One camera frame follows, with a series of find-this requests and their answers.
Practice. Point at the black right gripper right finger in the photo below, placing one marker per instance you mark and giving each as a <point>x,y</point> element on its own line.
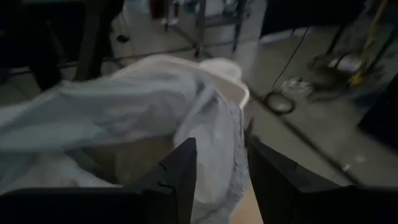
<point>273,186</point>

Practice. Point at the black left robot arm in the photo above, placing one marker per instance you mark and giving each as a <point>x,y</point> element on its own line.
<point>43,46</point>

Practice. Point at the grey metal cart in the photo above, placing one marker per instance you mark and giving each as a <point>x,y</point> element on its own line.
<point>200,25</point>

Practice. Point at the grey trash bag liner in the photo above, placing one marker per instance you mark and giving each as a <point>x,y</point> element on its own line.
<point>109,109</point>

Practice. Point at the black aluminium frame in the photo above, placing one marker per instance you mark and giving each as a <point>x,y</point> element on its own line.
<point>90,37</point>

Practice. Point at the white plastic trash bin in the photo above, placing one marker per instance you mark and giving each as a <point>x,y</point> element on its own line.
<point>224,70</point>

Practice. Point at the black box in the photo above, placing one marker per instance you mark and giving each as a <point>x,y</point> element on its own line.
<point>311,15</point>

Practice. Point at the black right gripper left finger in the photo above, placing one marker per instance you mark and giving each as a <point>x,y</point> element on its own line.
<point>182,174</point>

